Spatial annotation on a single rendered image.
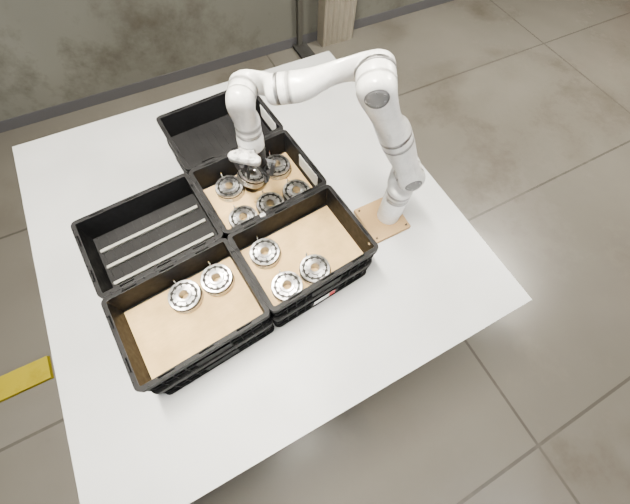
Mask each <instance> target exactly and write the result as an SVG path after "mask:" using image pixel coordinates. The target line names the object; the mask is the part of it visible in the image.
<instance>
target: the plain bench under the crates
mask: <svg viewBox="0 0 630 504"><path fill-rule="evenodd" d="M228 82H229V81H227V82H224V83H221V84H218V85H214V86H211V87H208V88H204V89H201V90H198V91H195V92H191V93H188V94H185V95H181V96H178V97H175V98H171V99H168V100H165V101H162V102H158V103H155V104H152V105H148V106H145V107H142V108H138V109H135V110H132V111H129V112H125V113H122V114H119V115H115V116H112V117H109V118H106V119H102V120H99V121H96V122H92V123H89V124H86V125H82V126H79V127H76V128H73V129H69V130H66V131H63V132H59V133H56V134H53V135H50V136H46V137H43V138H40V139H36V140H33V141H30V142H26V143H23V144H20V145H17V146H13V147H12V149H13V154H14V160H15V165H16V170H17V175H18V181H19V186H20V191H21V196H22V202H23V207H24V212H25V217H26V223H27V228H28V233H29V238H30V244H31V249H32V254H33V259H34V265H35V270H36V275H37V280H38V286H39V291H40V296H41V301H42V307H43V312H44V317H45V322H46V328H47V333H48V338H49V343H50V349H51V354H52V359H53V364H54V370H55V375H56V380H57V385H58V391H59V396H60V401H61V406H62V412H63V417H64V422H65V427H66V433H67V438H68V443H69V448H70V454H71V459H72V464H73V469H74V475H75V480H76V485H77V490H78V496H79V501H80V504H190V503H192V502H194V501H195V500H197V499H199V498H200V497H202V496H204V495H205V494H207V493H209V492H210V491H212V490H214V489H215V488H217V487H219V486H220V485H222V484H224V483H226V482H227V481H229V480H231V479H232V478H234V477H236V476H237V475H239V474H241V473H242V472H244V471H246V470H247V469H249V468H251V467H252V466H254V465H256V464H257V463H259V462H261V461H262V460H264V459H266V458H267V457H269V456H271V455H273V454H274V453H276V452H278V451H279V450H281V449H283V448H284V447H286V446H288V445H289V444H291V443H293V442H294V441H296V440H298V439H299V438H301V437H303V436H304V435H306V434H308V433H309V432H311V431H313V430H314V429H316V428H318V427H319V426H321V425H323V424H325V423H326V422H328V421H330V420H331V419H333V418H335V417H336V416H338V415H340V414H341V413H343V412H345V411H346V410H348V409H350V408H351V407H353V406H355V405H356V404H358V403H360V402H361V401H363V400H365V399H366V398H368V397H370V396H372V395H373V394H375V393H377V392H378V391H380V390H382V389H383V388H385V387H387V386H388V385H390V384H392V383H393V382H395V381H397V380H398V379H400V378H402V377H403V376H405V375H407V374H408V373H410V372H412V371H413V370H415V369H417V368H418V367H420V366H422V365H424V364H425V363H427V362H429V361H430V360H432V359H434V358H435V357H437V356H439V355H440V354H442V353H444V352H445V351H447V350H449V349H450V348H452V347H454V346H455V345H457V344H459V343H460V342H462V341H464V340H465V339H467V338H469V337H470V336H472V335H474V334H476V333H477V332H479V331H481V330H482V329H484V328H486V327H487V326H489V325H491V324H492V323H494V322H496V321H497V320H499V319H501V318H502V317H504V316H506V315H507V314H509V313H511V312H512V311H514V310H516V309H517V308H519V307H521V306H523V305H524V304H526V303H528V302H529V301H531V300H532V299H531V297H530V296H529V295H528V294H527V292H526V291H525V290H524V289H523V288H522V286H521V285H520V284H519V283H518V281H517V280H516V279H515V278H514V277H513V275H512V274H511V273H510V272H509V270H508V269H507V268H506V267H505V266H504V264H503V263H502V262H501V261H500V259H499V258H498V257H497V256H496V255H495V253H494V252H493V251H492V250H491V248H490V247H489V246H488V245H487V244H486V242H485V241H484V240H483V239H482V237H481V236H480V235H479V234H478V232H477V231H476V230H475V229H474V228H473V226H472V225H471V224H470V223H469V221H468V220H467V219H466V218H465V217H464V215H463V214H462V213H461V212H460V210H459V209H458V208H457V207H456V206H455V204H454V203H453V202H452V201H451V199H450V198H449V197H448V196H447V195H446V193H445V192H444V191H443V190H442V188H441V187H440V186H439V185H438V184H437V182H436V181H435V180H434V179H433V177H432V176H431V175H430V174H429V173H428V171H427V170H426V169H425V168H424V166H423V165H422V167H423V169H424V172H425V176H426V178H425V182H424V184H423V185H422V186H421V187H420V188H419V189H417V190H415V191H413V193H412V195H411V197H410V199H409V201H408V203H407V206H406V207H405V209H404V211H403V213H402V214H403V215H404V217H405V218H406V220H407V221H408V223H409V224H410V225H411V227H410V228H409V229H407V230H405V231H403V232H401V233H399V234H397V235H395V236H392V237H390V238H388V239H386V240H384V241H382V242H380V243H378V246H379V248H378V250H377V252H376V253H375V254H374V256H373V257H372V263H371V265H370V266H369V267H368V268H367V270H366V274H365V275H364V276H363V277H361V278H359V279H358V280H356V281H354V282H353V283H351V284H350V285H348V286H346V287H345V288H343V289H342V290H340V291H338V292H337V293H335V294H333V295H332V296H330V297H329V298H327V299H325V300H324V301H322V302H321V303H319V304H317V305H316V306H314V307H312V308H311V309H309V310H308V311H306V312H304V313H303V314H301V315H300V316H298V317H296V318H295V319H293V320H291V321H290V322H288V323H287V324H285V325H283V326H282V327H276V326H275V325H274V323H273V325H274V331H273V332H272V333H270V334H269V335H267V336H266V337H264V338H262V339H261V340H259V341H258V342H256V343H254V344H253V345H251V346H249V347H248V348H246V349H245V350H243V351H241V352H240V353H238V354H237V355H235V356H233V357H232V358H230V359H228V360H227V361H225V362H224V363H222V364H220V365H219V366H217V367H216V368H214V369H212V370H211V371H209V372H207V373H206V374H204V375H203V376H201V377H199V378H198V379H196V380H195V381H193V382H191V383H190V384H188V385H186V386H185V387H183V388H182V389H180V390H178V391H177V392H175V393H174V394H172V395H167V394H166V393H162V394H154V393H152V392H151V391H150V392H148V391H147V392H144V393H143V392H137V391H135V390H134V388H133V385H132V383H131V380H130V378H129V375H128V373H127V370H126V367H125V365H124V362H123V360H122V357H121V355H120V352H119V350H118V347H117V345H116V342H115V339H114V337H113V334H112V332H111V329H110V327H109V324H108V322H107V319H106V317H105V314H104V311H103V309H102V306H101V301H102V300H103V299H102V298H100V297H98V296H97V294H96V291H95V288H94V286H93V283H92V281H91V278H90V276H89V273H88V271H87V268H86V266H85V263H84V260H83V258H82V255H81V253H80V250H79V248H78V245H77V243H76V240H75V238H74V235H73V232H72V230H71V227H70V226H71V224H72V222H73V221H75V220H77V219H80V218H82V217H84V216H87V215H89V214H91V213H93V212H96V211H98V210H100V209H103V208H105V207H107V206H109V205H112V204H114V203H116V202H118V201H121V200H123V199H125V198H128V197H130V196H132V195H134V194H137V193H139V192H141V191H143V190H146V189H148V188H150V187H153V186H155V185H157V184H159V183H162V182H164V181H166V180H168V179H171V178H173V177H175V176H178V175H180V174H182V173H184V172H183V170H182V169H181V167H180V165H179V163H178V162H177V160H176V157H175V155H174V154H173V152H172V150H171V149H170V147H169V145H168V143H167V138H166V137H165V135H164V133H163V132H162V130H161V128H160V127H159V125H158V123H157V121H156V118H157V117H158V116H160V115H163V114H165V113H168V112H170V111H173V110H176V109H178V108H181V107H183V106H186V105H189V104H191V103H194V102H196V101H199V100H202V99H204V98H207V97H209V96H212V95H215V94H217V93H220V92H222V91H225V90H227V87H228ZM259 96H260V97H261V99H262V100H263V101H264V102H265V104H266V105H267V106H268V107H269V109H270V110H271V111H272V112H273V114H274V115H275V116H276V117H277V119H278V120H279V121H280V122H281V124H282V125H283V130H287V131H288V132H289V134H290V135H291V136H292V137H293V139H294V140H295V141H296V142H297V144H298V145H299V146H300V147H301V149H302V150H303V151H304V152H305V154H306V155H307V156H308V157H309V159H310V160H311V161H312V162H313V164H314V165H315V166H316V167H317V169H318V170H319V171H320V172H321V174H322V175H323V176H324V177H325V179H326V181H327V183H326V185H330V186H332V187H333V189H334V190H335V191H336V192H337V194H338V195H339V196H340V197H341V199H342V200H343V201H344V202H345V204H346V205H347V206H348V207H349V209H350V210H351V211H352V212H353V214H354V210H355V209H357V208H359V207H361V206H364V205H366V204H368V203H370V202H373V201H375V200H377V199H379V198H382V197H383V196H384V194H385V191H386V189H387V186H388V185H387V181H388V177H389V174H390V170H391V168H392V165H391V164H390V162H389V161H388V159H387V157H386V155H385V153H384V152H383V150H382V148H381V145H380V143H379V141H378V138H377V135H376V133H375V130H374V127H373V124H372V122H371V121H370V119H369V117H368V116H367V114H366V113H365V111H364V110H363V108H362V107H361V105H360V103H359V102H358V99H357V96H356V89H355V82H346V83H341V84H338V85H335V86H333V87H331V88H329V89H327V90H325V91H324V92H322V93H321V94H319V95H317V96H316V97H314V98H312V99H310V100H308V101H305V102H302V103H297V104H288V105H278V106H274V105H270V104H269V103H268V101H267V100H266V97H265V96H262V95H259ZM354 215H355V214H354Z"/></svg>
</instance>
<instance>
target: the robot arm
mask: <svg viewBox="0 0 630 504"><path fill-rule="evenodd" d="M346 82H355V89H356V96H357V99H358V102H359V103H360V105H361V107H362V108H363V110H364V111H365V113H366V114H367V116H368V117H369V119H370V121H371V122H372V124H373V127H374V130H375V133H376V135H377V138H378V141H379V143H380V145H381V148H382V150H383V152H384V153H385V155H386V157H387V159H388V161H389V162H390V164H391V165H392V168H391V170H390V174H389V177H388V181H387V185H388V186H387V189H386V191H385V194H384V196H383V199H382V201H381V203H380V206H379V208H378V211H377V217H378V219H379V221H380V222H382V223H383V224H386V225H392V224H395V223H396V222H397V221H398V219H399V218H400V216H401V215H402V213H403V211H404V209H405V207H406V206H407V203H408V201H409V199H410V197H411V195H412V193H413V191H415V190H417V189H419V188H420V187H421V186H422V185H423V184H424V182H425V178H426V176H425V172H424V169H423V167H422V164H421V162H420V159H419V158H418V156H417V149H416V143H415V138H414V134H413V130H412V127H411V124H410V122H409V120H408V119H407V118H406V117H405V116H404V115H402V114H401V111H400V105H399V99H398V79H397V66H396V60H395V57H394V55H393V54H392V53H391V52H390V51H387V50H385V49H372V50H368V51H364V52H360V53H357V54H354V55H351V56H347V57H344V58H340V59H337V60H334V61H331V62H327V63H324V64H321V65H317V66H313V67H309V68H304V69H298V70H290V71H282V72H274V73H269V72H265V71H258V70H251V69H242V70H238V71H236V72H234V73H233V74H232V75H231V76H230V78H229V82H228V87H227V91H226V95H225V103H226V108H227V111H228V113H229V115H230V117H231V119H232V121H233V122H234V127H235V131H236V140H237V144H238V149H237V150H234V151H230V152H229V153H228V159H229V161H231V162H233V163H234V165H235V167H236V169H237V170H242V171H243V173H244V177H245V178H246V179H247V180H249V178H250V170H249V168H248V166H249V167H254V168H258V169H259V171H260V172H262V173H263V175H264V183H267V182H269V179H270V176H273V174H274V171H275V167H276V162H277V159H275V158H273V160H271V159H268V157H267V156H266V151H265V144H264V136H263V133H262V128H261V121H260V116H259V114H258V112H257V111H256V98H257V96H258V95H262V96H265V97H266V100H267V101H268V103H269V104H270V105H274V106H278V105H288V104H297V103H302V102H305V101H308V100H310V99H312V98H314V97H316V96H317V95H319V94H321V93H322V92H324V91H325V90H327V89H329V88H331V87H333V86H335V85H338V84H341V83H346ZM267 163H268V164H269V167H270V169H269V168H268V167H267ZM243 164H244V165H243Z"/></svg>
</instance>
